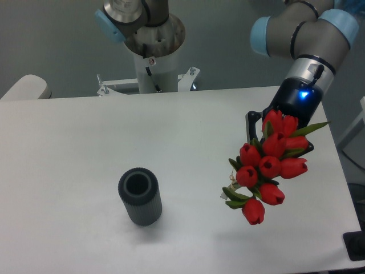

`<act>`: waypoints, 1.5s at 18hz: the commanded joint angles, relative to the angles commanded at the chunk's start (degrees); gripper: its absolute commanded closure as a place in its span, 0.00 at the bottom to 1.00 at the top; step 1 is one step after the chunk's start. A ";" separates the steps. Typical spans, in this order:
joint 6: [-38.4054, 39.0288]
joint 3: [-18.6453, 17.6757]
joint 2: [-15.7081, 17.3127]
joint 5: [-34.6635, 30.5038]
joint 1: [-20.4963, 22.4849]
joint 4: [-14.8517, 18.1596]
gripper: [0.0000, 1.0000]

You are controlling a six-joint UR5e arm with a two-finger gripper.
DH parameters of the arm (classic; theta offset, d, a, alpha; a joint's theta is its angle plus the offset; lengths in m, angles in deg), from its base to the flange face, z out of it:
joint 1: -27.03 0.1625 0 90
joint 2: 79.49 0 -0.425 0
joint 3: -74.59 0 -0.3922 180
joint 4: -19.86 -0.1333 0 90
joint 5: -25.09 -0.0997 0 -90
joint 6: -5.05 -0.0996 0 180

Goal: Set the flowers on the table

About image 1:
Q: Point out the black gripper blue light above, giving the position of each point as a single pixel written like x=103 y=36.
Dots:
x=295 y=98

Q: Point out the beige chair armrest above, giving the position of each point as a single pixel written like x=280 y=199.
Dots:
x=29 y=87

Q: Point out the white metal base bracket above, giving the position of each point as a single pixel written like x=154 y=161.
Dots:
x=186 y=82

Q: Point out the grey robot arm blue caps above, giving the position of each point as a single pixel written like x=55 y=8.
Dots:
x=317 y=35

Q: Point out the red tulip bouquet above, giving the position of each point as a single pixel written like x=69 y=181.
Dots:
x=259 y=163

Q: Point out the dark grey ribbed vase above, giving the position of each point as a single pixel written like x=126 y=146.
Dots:
x=138 y=188

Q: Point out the white furniture at right edge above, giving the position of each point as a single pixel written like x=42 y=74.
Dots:
x=349 y=133

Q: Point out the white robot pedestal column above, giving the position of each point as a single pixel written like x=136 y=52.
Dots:
x=156 y=74

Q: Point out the black table corner clamp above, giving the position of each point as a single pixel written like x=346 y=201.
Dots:
x=354 y=242

